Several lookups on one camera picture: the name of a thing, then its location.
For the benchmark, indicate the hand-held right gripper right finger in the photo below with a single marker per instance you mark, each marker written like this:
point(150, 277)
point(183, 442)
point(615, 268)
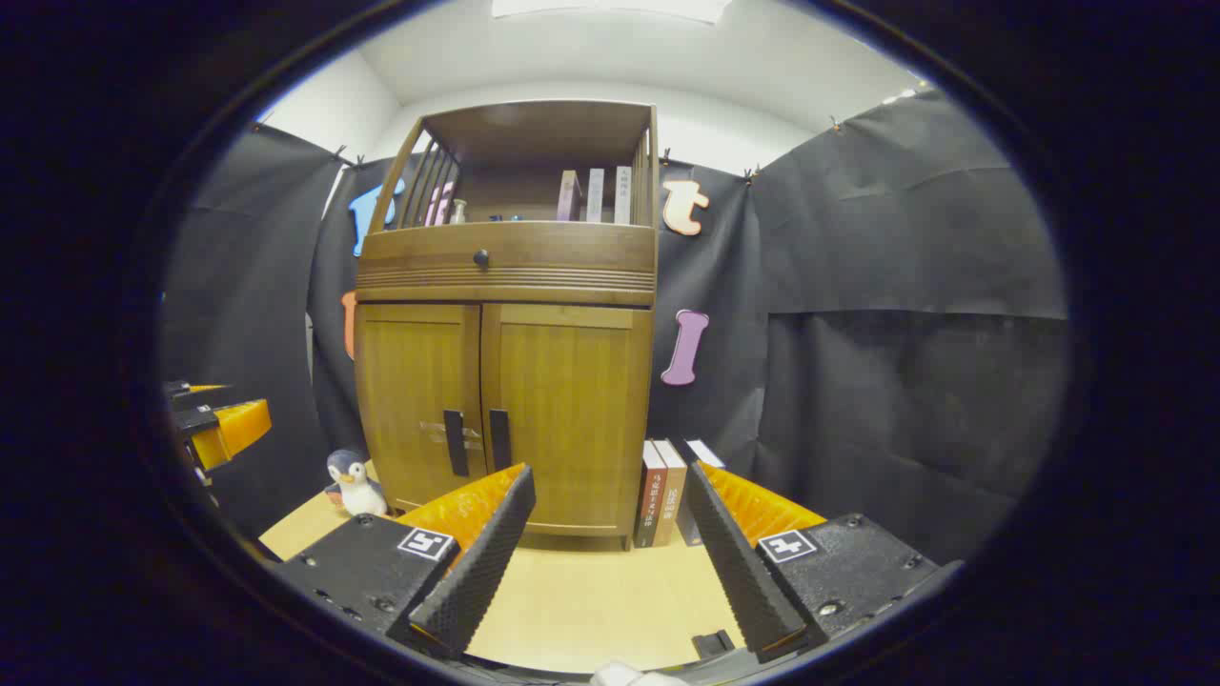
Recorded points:
point(739, 572)

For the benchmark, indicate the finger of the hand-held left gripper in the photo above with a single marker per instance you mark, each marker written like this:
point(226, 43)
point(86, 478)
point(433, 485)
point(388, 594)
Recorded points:
point(238, 427)
point(181, 389)

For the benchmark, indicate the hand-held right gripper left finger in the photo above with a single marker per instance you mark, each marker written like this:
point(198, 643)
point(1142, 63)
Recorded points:
point(481, 572)

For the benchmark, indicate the wooden shoe cabinet door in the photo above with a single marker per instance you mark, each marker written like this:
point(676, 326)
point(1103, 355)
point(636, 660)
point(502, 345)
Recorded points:
point(581, 400)
point(410, 381)

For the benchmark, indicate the wooden double-door shoe cabinet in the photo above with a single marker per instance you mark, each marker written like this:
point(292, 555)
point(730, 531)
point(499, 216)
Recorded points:
point(572, 250)

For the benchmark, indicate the wooden cabinet drawer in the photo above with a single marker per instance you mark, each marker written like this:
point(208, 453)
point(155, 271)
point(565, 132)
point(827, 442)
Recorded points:
point(572, 250)

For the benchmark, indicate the tan book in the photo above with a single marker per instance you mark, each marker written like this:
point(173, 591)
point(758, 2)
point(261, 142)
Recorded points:
point(670, 486)

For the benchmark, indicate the red-brown book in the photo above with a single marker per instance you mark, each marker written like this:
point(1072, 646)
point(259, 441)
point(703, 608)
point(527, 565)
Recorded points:
point(649, 495)

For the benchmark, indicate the dark book with white edge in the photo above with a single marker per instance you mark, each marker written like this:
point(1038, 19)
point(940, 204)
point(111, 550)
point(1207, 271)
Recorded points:
point(703, 451)

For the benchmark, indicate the penguin plush toy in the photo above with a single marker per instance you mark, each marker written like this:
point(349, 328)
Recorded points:
point(357, 486)

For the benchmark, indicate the small clear bottle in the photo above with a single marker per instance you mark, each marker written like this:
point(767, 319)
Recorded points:
point(458, 212)

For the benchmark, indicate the grey book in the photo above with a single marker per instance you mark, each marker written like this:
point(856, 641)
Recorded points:
point(595, 196)

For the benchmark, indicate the small ceiling light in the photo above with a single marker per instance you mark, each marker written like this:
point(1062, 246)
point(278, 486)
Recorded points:
point(904, 94)

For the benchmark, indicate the large ceiling light panel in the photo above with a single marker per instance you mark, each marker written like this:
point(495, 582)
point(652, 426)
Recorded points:
point(610, 8)

